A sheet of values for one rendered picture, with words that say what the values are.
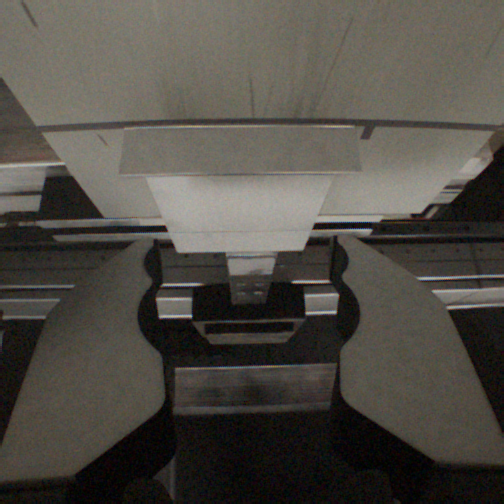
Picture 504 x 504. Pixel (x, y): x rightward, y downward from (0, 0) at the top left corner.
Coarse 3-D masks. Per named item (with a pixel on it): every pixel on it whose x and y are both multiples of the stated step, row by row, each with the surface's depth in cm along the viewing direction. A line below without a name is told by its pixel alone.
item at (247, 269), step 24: (240, 264) 28; (264, 264) 28; (216, 288) 40; (240, 288) 34; (264, 288) 34; (288, 288) 41; (192, 312) 39; (216, 312) 39; (240, 312) 40; (264, 312) 40; (288, 312) 40; (216, 336) 40; (240, 336) 41; (264, 336) 42; (288, 336) 42
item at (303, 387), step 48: (192, 384) 20; (240, 384) 20; (288, 384) 20; (192, 432) 18; (240, 432) 18; (288, 432) 18; (192, 480) 17; (240, 480) 17; (288, 480) 17; (336, 480) 17
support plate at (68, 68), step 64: (0, 0) 9; (64, 0) 9; (128, 0) 9; (192, 0) 9; (256, 0) 9; (320, 0) 9; (384, 0) 9; (448, 0) 9; (0, 64) 11; (64, 64) 11; (128, 64) 11; (192, 64) 11; (256, 64) 11; (320, 64) 11; (384, 64) 11; (448, 64) 11; (384, 128) 14; (128, 192) 18; (384, 192) 19
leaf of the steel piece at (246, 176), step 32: (128, 128) 14; (160, 128) 14; (192, 128) 14; (224, 128) 14; (256, 128) 14; (288, 128) 14; (320, 128) 14; (352, 128) 14; (128, 160) 13; (160, 160) 13; (192, 160) 13; (224, 160) 13; (256, 160) 13; (288, 160) 13; (320, 160) 13; (352, 160) 13; (160, 192) 18; (192, 192) 18; (224, 192) 18; (256, 192) 18; (288, 192) 18; (320, 192) 19; (192, 224) 22; (224, 224) 22; (256, 224) 22; (288, 224) 22
